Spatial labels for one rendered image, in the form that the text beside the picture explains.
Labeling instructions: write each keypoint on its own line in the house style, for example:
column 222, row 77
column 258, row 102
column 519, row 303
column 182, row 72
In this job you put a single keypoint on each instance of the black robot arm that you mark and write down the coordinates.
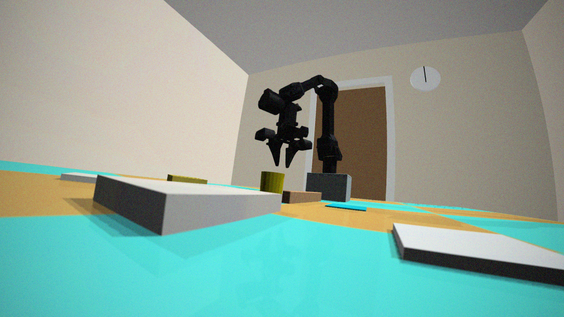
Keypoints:
column 327, row 146

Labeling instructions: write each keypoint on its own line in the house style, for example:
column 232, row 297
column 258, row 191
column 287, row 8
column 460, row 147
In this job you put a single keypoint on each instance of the yellow cup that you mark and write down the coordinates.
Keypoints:
column 271, row 182

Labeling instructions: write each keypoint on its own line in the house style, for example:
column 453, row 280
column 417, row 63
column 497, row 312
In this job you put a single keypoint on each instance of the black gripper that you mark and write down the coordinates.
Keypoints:
column 275, row 141

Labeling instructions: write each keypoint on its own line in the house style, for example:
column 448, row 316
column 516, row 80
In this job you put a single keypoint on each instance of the olive yellow flat bar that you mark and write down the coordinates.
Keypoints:
column 177, row 178

